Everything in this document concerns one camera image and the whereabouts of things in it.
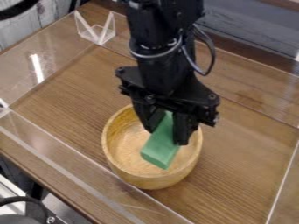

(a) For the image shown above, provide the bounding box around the clear acrylic corner bracket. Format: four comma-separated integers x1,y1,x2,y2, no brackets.
73,10,116,46

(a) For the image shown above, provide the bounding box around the brown wooden bowl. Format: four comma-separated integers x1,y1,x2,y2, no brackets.
101,104,203,190

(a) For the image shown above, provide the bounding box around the green rectangular block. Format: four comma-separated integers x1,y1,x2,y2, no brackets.
140,112,180,170

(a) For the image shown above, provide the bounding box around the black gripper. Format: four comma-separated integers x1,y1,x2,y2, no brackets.
116,46,220,145

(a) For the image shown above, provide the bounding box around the black cable lower left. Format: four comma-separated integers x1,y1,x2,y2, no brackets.
0,195,49,224

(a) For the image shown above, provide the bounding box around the black metal frame piece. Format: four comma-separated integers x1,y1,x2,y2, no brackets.
24,191,60,224

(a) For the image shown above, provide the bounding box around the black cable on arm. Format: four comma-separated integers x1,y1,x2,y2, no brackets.
181,23,217,77

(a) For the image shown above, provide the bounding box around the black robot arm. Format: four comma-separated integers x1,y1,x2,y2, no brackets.
116,0,220,145

